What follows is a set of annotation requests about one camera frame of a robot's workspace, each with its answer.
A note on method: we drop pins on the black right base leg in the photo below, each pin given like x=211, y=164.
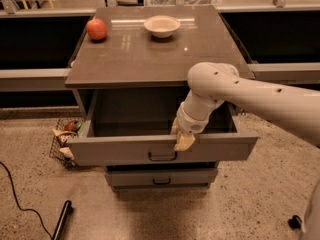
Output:
x=295, y=222

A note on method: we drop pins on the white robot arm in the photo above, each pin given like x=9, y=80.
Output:
x=293, y=109

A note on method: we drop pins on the red apple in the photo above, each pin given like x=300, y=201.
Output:
x=96, y=29

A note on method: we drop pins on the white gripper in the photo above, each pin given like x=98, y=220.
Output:
x=188, y=123

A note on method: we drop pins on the brown snack bag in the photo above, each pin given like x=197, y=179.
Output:
x=63, y=136

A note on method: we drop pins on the grey bottom drawer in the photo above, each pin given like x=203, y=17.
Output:
x=124, y=179

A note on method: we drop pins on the black left base leg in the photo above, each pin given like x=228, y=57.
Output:
x=65, y=213

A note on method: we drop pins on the white bowl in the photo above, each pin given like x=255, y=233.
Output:
x=161, y=26

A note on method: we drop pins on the red soda can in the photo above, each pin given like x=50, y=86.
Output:
x=73, y=126

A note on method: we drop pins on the grey drawer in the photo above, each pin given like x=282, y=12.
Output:
x=133, y=126
x=124, y=179

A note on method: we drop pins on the yellow chip bag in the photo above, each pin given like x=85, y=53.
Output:
x=67, y=152

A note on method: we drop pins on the black base leg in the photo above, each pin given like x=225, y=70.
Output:
x=65, y=213
x=295, y=222

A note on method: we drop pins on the grey top drawer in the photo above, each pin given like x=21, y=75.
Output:
x=133, y=126

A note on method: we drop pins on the grey drawer cabinet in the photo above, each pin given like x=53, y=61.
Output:
x=131, y=57

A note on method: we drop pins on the wire basket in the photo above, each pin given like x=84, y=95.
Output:
x=54, y=150

